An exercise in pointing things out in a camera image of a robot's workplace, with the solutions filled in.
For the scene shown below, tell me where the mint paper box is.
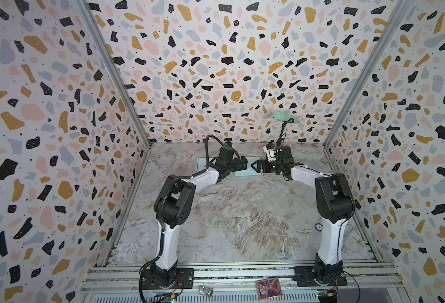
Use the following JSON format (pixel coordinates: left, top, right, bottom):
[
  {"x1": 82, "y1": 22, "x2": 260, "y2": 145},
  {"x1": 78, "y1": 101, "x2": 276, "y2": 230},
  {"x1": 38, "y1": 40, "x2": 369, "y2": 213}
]
[
  {"x1": 233, "y1": 156, "x2": 263, "y2": 178},
  {"x1": 193, "y1": 157, "x2": 219, "y2": 178}
]

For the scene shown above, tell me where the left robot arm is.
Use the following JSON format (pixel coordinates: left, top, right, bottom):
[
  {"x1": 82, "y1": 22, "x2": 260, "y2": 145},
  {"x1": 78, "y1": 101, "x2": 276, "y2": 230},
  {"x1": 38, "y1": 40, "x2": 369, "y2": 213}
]
[{"x1": 144, "y1": 145, "x2": 248, "y2": 284}]

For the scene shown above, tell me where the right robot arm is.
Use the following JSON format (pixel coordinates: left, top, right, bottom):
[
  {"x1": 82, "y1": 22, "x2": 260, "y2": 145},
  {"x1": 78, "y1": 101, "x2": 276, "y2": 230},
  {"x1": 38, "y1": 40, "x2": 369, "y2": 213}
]
[{"x1": 251, "y1": 144, "x2": 356, "y2": 284}]

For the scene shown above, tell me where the black microphone stand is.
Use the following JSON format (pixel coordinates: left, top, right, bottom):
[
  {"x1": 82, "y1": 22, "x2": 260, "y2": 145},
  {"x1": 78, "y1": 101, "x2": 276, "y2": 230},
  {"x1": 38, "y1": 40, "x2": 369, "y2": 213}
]
[{"x1": 275, "y1": 118, "x2": 294, "y2": 147}]

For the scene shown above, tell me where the mint green microphone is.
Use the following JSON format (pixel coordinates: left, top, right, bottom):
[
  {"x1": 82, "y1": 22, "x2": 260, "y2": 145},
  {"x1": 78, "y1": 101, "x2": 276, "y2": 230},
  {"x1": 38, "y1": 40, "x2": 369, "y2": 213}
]
[{"x1": 273, "y1": 111, "x2": 300, "y2": 124}]

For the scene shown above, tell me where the colourful square card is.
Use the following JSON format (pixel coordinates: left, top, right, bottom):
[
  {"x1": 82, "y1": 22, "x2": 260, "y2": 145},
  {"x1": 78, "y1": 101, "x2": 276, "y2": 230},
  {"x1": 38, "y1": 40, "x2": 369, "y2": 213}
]
[{"x1": 256, "y1": 278, "x2": 283, "y2": 300}]

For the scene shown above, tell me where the small metal clip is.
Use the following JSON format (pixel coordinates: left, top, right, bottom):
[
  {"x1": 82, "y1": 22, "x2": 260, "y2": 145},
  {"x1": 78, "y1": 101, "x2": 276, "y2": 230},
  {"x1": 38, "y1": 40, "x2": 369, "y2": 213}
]
[{"x1": 198, "y1": 285, "x2": 214, "y2": 298}]

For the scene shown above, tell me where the circuit board right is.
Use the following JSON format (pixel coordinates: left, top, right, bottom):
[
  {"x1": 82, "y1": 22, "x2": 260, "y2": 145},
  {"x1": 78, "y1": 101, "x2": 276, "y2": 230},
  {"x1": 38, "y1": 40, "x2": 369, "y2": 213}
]
[{"x1": 317, "y1": 287, "x2": 338, "y2": 303}]

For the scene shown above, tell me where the circuit board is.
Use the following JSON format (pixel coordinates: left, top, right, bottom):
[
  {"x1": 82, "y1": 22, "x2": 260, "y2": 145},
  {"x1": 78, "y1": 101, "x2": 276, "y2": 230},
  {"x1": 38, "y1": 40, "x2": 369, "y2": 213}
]
[
  {"x1": 317, "y1": 287, "x2": 338, "y2": 303},
  {"x1": 156, "y1": 291, "x2": 182, "y2": 303}
]

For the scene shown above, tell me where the circuit board left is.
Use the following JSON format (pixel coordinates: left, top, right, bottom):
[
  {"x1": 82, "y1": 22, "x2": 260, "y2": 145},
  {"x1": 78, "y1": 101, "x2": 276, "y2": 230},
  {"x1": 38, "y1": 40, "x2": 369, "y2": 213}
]
[{"x1": 156, "y1": 291, "x2": 182, "y2": 303}]

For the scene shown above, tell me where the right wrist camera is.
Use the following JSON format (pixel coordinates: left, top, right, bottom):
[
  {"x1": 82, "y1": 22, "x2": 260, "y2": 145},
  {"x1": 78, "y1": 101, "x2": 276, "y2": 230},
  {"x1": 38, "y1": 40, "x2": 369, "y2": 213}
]
[{"x1": 264, "y1": 143, "x2": 276, "y2": 162}]

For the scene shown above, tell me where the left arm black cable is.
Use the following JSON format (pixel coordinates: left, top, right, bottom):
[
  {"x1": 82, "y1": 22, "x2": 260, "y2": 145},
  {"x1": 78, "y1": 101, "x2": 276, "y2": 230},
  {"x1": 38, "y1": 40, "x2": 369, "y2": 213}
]
[{"x1": 138, "y1": 134, "x2": 227, "y2": 303}]

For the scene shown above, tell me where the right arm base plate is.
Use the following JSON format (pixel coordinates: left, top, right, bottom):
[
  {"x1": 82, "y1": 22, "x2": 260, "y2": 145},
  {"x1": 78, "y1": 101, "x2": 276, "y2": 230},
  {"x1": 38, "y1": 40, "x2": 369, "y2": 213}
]
[{"x1": 293, "y1": 265, "x2": 347, "y2": 287}]

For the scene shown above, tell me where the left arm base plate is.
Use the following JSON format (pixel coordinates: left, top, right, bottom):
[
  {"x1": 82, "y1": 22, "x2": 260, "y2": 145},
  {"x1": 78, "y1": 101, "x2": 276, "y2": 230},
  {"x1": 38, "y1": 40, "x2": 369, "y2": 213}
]
[{"x1": 139, "y1": 266, "x2": 195, "y2": 290}]

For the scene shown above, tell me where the aluminium mounting rail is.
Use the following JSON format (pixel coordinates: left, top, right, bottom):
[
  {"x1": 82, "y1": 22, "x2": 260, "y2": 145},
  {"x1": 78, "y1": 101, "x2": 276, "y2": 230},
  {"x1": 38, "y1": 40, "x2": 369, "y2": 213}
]
[{"x1": 77, "y1": 260, "x2": 411, "y2": 302}]

